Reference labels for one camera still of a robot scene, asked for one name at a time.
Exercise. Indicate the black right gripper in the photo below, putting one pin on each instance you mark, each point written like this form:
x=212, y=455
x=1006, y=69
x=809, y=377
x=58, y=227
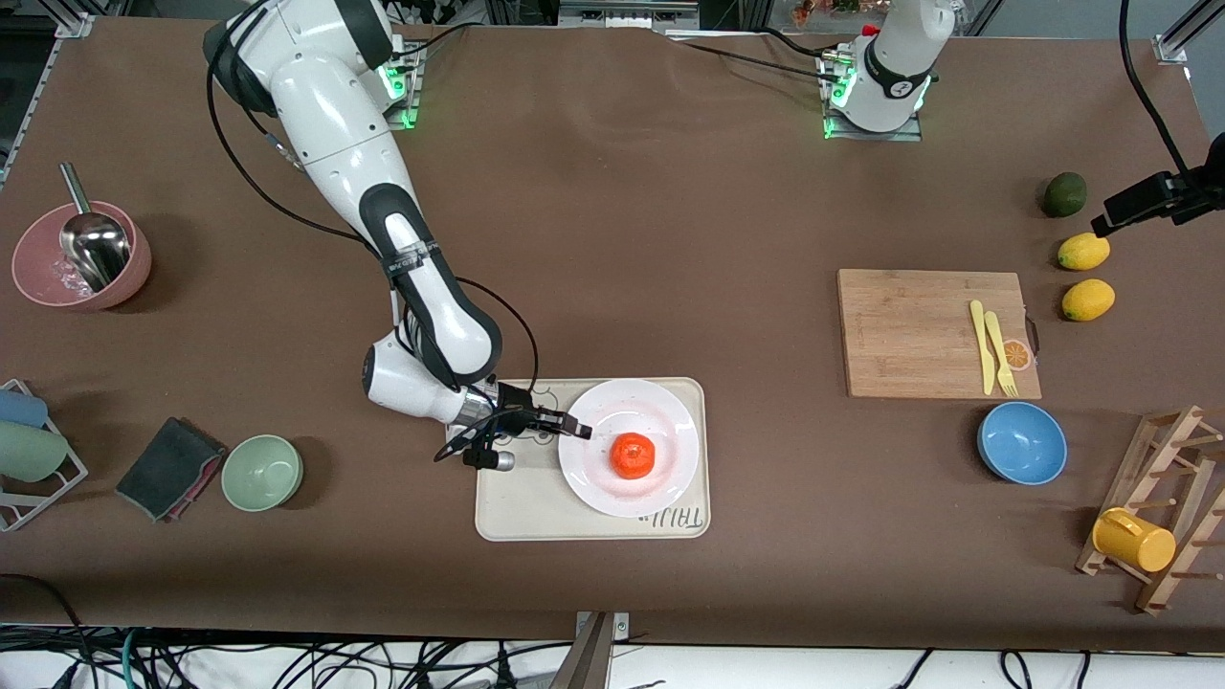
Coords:
x=514, y=404

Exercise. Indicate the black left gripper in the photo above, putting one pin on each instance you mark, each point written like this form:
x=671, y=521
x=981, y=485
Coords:
x=1203, y=186

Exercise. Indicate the orange mandarin fruit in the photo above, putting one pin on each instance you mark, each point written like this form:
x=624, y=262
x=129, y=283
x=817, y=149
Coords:
x=633, y=456

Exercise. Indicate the white round plate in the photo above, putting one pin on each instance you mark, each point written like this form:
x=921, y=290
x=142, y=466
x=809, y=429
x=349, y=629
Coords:
x=660, y=478

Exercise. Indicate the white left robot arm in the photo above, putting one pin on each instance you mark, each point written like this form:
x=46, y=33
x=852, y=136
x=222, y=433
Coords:
x=895, y=57

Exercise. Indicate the yellow lemon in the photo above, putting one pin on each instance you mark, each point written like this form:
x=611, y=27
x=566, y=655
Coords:
x=1088, y=300
x=1083, y=252

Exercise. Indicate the dark green avocado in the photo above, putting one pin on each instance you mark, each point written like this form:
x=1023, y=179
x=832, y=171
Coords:
x=1064, y=195

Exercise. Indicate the cream bear print tray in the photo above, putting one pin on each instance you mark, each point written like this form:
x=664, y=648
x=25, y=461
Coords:
x=517, y=507

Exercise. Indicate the aluminium corner profile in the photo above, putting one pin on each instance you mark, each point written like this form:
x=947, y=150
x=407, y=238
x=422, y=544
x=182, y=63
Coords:
x=1169, y=48

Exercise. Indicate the orange slice tag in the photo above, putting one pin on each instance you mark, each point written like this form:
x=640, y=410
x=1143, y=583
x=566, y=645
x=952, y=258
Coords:
x=1018, y=356

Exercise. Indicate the yellow plastic fork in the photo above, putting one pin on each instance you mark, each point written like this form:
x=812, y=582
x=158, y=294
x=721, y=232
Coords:
x=997, y=340

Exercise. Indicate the brown table cover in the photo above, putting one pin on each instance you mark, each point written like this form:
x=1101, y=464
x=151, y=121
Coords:
x=670, y=239

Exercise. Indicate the yellow plastic knife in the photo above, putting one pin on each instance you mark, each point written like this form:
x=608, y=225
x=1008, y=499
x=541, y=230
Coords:
x=983, y=349

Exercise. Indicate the wooden cutting board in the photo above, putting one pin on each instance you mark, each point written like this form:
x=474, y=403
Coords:
x=909, y=325

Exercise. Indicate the blue bowl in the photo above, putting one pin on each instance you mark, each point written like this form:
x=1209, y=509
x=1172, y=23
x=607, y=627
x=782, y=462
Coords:
x=1022, y=443

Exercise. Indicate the wooden mug rack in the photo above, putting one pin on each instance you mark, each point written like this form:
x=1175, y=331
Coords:
x=1146, y=481

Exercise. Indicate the pale green bowl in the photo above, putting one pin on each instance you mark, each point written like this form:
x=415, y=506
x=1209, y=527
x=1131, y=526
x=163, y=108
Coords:
x=261, y=474

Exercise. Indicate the yellow mug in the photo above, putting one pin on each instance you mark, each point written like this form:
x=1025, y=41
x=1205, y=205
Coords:
x=1139, y=545

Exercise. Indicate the dark grey folded cloth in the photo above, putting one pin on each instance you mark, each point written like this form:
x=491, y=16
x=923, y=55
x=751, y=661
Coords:
x=167, y=464

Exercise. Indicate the metal scoop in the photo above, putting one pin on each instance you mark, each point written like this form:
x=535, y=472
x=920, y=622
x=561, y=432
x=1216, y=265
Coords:
x=96, y=244

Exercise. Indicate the pale green cup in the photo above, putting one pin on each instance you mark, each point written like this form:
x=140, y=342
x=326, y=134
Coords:
x=29, y=452

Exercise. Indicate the pale blue cup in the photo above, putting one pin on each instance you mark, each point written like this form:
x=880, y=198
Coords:
x=19, y=409

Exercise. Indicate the pink bowl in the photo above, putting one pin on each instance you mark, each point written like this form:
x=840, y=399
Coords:
x=38, y=258

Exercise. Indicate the metal camera mount strut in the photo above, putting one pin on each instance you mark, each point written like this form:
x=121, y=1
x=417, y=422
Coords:
x=593, y=660

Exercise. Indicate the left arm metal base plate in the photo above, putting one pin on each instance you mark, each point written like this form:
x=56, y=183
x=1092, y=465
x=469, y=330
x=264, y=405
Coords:
x=876, y=136

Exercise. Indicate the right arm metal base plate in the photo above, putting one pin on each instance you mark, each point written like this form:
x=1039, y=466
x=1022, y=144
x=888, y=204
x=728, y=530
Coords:
x=410, y=117

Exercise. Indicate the aluminium frame block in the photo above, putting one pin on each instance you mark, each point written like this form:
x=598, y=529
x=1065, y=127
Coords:
x=622, y=14

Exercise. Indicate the aluminium corner bracket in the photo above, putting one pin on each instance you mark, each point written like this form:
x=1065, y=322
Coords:
x=77, y=26

